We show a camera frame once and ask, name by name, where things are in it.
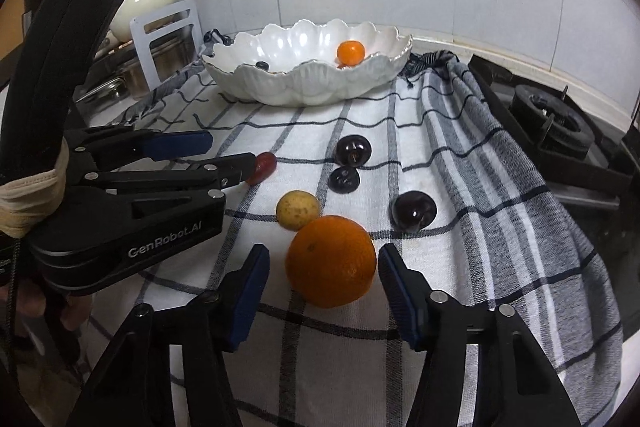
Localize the cream ceramic kettle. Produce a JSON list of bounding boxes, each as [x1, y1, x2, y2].
[[110, 0, 176, 42]]

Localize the person left hand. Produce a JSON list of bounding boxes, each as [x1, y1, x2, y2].
[[14, 283, 94, 332]]

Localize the red grape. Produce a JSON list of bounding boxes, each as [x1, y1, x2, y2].
[[246, 152, 278, 186]]

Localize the dark cherry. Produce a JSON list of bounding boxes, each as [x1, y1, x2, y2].
[[390, 191, 437, 234], [328, 166, 360, 194], [333, 134, 372, 168]]

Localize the large orange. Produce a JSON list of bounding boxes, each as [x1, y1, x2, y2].
[[285, 216, 376, 309]]

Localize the small mandarin orange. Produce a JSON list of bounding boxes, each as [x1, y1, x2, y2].
[[336, 40, 366, 67]]

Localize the checkered white black cloth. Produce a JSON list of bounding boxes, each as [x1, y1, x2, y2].
[[80, 60, 623, 426]]

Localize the white scalloped bowl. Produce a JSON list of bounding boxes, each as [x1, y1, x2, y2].
[[202, 18, 413, 107]]

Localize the black gas stove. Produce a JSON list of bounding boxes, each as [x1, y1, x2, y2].
[[469, 55, 639, 211]]

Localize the steel pot under rack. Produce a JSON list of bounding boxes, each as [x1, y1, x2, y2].
[[74, 26, 199, 108]]

